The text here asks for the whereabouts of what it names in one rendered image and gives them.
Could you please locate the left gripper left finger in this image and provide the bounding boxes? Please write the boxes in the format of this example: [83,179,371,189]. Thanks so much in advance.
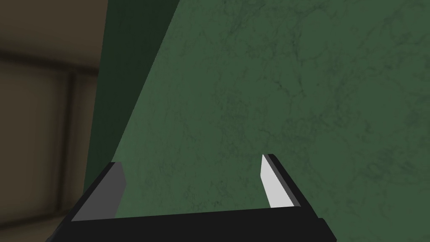
[70,161,127,222]

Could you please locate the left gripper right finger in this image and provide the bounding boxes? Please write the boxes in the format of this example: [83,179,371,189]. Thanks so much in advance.
[260,153,311,209]

